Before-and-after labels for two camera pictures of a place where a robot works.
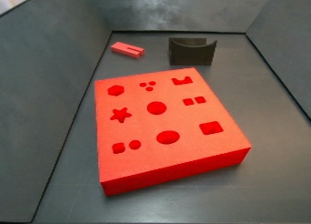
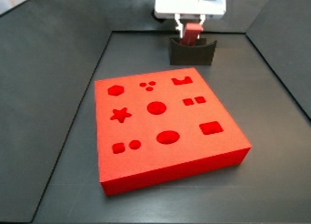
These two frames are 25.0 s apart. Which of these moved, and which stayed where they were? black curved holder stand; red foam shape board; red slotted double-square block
Moved: red slotted double-square block
Stayed: black curved holder stand; red foam shape board
